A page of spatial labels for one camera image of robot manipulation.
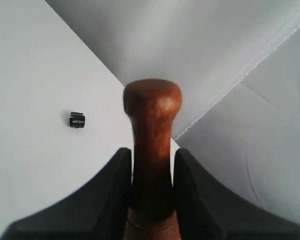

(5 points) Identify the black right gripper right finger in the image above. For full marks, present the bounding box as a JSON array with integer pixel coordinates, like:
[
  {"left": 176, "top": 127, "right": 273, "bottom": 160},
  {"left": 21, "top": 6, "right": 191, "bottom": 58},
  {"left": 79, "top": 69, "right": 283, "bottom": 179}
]
[{"left": 173, "top": 148, "right": 300, "bottom": 240}]

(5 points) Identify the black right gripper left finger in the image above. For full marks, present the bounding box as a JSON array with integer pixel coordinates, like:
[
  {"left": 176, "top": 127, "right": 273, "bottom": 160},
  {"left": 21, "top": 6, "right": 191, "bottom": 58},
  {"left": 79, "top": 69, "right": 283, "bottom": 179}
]
[{"left": 0, "top": 147, "right": 132, "bottom": 240}]

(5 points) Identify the wooden pestle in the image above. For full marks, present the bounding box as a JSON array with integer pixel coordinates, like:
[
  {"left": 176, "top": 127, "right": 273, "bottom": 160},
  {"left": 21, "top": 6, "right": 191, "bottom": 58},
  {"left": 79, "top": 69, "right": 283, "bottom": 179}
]
[{"left": 123, "top": 79, "right": 182, "bottom": 240}]

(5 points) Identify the small black clip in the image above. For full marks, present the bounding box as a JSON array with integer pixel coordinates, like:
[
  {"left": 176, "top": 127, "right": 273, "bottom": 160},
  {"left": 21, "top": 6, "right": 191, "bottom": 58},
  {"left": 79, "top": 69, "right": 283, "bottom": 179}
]
[{"left": 69, "top": 112, "right": 86, "bottom": 129}]

